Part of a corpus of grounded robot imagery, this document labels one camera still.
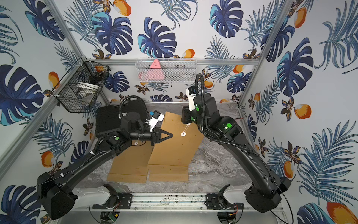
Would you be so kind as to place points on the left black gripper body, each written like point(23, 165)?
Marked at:
point(156, 136)

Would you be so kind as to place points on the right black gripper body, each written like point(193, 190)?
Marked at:
point(189, 116)

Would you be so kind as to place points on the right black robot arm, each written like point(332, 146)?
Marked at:
point(266, 189)

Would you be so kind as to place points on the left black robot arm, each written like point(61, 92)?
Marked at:
point(57, 192)

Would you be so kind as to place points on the black plastic tool case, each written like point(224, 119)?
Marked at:
point(108, 119)

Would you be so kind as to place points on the pink triangular object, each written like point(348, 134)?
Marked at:
point(155, 72)

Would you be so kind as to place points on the white items in black basket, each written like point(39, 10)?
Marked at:
point(85, 90)

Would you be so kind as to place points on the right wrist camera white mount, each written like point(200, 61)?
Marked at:
point(191, 94)

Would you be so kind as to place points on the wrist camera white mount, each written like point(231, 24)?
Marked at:
point(191, 94)
point(156, 117)

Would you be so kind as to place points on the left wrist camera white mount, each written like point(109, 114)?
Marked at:
point(156, 117)

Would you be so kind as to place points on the white mesh wall basket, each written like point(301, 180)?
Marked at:
point(175, 69)

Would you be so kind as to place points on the black wire basket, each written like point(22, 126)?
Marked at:
point(85, 71)

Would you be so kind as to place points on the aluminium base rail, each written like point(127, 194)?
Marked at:
point(173, 201)

